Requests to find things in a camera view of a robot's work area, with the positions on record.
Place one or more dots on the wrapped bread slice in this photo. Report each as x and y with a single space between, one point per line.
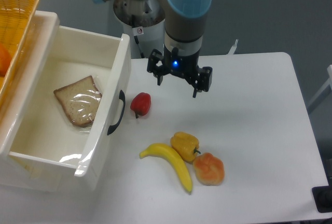
80 101

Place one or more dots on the orange bread roll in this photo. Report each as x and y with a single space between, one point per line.
209 170

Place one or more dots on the orange fruit in basket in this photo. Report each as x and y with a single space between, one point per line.
5 60

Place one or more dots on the white bracket behind table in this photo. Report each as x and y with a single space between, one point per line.
233 48

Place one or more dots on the white frame at right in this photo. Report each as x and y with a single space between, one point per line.
321 94

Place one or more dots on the white drawer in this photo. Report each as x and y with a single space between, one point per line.
116 87

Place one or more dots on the red bell pepper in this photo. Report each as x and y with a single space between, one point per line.
141 104

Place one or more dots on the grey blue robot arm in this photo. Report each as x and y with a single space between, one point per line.
169 34

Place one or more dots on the black device at table edge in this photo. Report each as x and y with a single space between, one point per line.
322 198

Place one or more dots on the yellow banana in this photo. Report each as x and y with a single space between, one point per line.
169 154

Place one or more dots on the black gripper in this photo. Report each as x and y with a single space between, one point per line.
182 66

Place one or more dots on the yellow woven basket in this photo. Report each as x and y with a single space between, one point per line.
16 17

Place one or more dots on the yellow bell pepper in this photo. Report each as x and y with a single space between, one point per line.
186 145

